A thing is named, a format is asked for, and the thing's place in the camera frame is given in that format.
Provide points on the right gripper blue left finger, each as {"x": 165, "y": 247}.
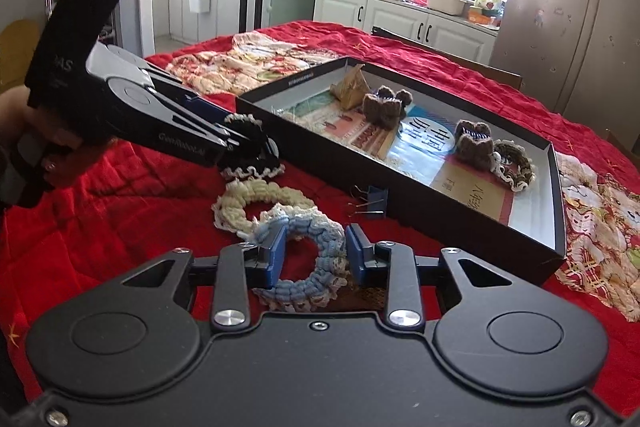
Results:
{"x": 241, "y": 267}

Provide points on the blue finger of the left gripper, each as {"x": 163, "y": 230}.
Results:
{"x": 247, "y": 146}
{"x": 205, "y": 104}

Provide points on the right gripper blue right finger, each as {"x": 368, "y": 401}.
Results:
{"x": 392, "y": 266}

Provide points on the black white-trim scrunchie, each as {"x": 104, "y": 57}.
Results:
{"x": 243, "y": 169}

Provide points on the blue crochet scrunchie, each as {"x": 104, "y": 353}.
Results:
{"x": 315, "y": 265}

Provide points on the cream crochet scrunchie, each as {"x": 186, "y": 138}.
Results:
{"x": 229, "y": 208}

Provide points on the blue binder clip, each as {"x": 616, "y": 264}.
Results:
{"x": 371, "y": 203}

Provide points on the brown paper pyramid packet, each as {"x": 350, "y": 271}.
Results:
{"x": 350, "y": 91}

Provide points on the brown knit hair claw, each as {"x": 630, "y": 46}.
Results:
{"x": 473, "y": 144}
{"x": 386, "y": 108}

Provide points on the brown white-trim scrunchie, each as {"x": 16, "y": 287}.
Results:
{"x": 511, "y": 165}

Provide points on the person's left hand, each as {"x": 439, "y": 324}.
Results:
{"x": 38, "y": 152}

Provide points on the black shallow cardboard box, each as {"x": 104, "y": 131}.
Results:
{"x": 531, "y": 246}

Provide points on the colourful printed paper sheet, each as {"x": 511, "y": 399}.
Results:
{"x": 421, "y": 147}

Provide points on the red quilted bedspread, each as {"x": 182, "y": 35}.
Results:
{"x": 135, "y": 204}

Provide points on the white kitchen cabinet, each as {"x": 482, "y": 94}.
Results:
{"x": 450, "y": 34}

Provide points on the dark wooden chair back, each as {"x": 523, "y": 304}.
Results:
{"x": 498, "y": 75}

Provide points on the beige plastic basin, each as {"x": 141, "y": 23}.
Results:
{"x": 449, "y": 7}

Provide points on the silver double-door refrigerator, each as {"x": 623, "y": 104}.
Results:
{"x": 579, "y": 58}

